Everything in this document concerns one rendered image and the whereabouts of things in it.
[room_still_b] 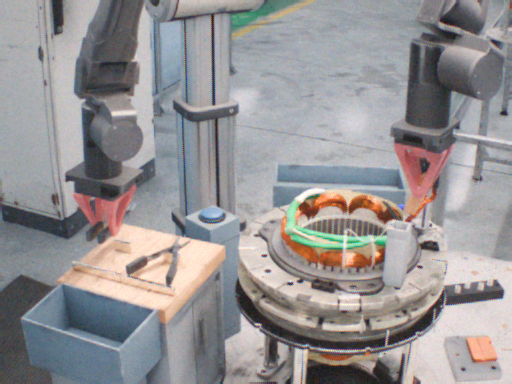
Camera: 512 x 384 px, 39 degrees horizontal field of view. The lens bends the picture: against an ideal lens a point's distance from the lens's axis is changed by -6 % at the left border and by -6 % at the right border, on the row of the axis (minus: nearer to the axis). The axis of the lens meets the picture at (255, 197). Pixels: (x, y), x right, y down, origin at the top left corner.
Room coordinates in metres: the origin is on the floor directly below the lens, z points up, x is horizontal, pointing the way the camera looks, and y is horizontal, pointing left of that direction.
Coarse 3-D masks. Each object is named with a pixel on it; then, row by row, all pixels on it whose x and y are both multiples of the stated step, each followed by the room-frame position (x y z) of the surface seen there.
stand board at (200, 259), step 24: (144, 240) 1.06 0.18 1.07; (168, 240) 1.06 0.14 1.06; (192, 240) 1.06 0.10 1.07; (96, 264) 0.98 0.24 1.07; (120, 264) 0.98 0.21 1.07; (168, 264) 0.99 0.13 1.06; (192, 264) 0.99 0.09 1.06; (216, 264) 1.01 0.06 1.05; (96, 288) 0.91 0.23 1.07; (120, 288) 0.92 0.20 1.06; (192, 288) 0.94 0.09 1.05; (168, 312) 0.87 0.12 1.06
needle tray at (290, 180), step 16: (288, 176) 1.37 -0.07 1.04; (304, 176) 1.37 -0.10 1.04; (320, 176) 1.36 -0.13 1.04; (336, 176) 1.36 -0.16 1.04; (352, 176) 1.36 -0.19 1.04; (368, 176) 1.36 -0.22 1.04; (384, 176) 1.35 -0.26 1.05; (400, 176) 1.32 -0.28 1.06; (288, 192) 1.26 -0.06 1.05; (368, 192) 1.25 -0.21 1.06; (384, 192) 1.25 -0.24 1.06; (400, 192) 1.25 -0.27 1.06
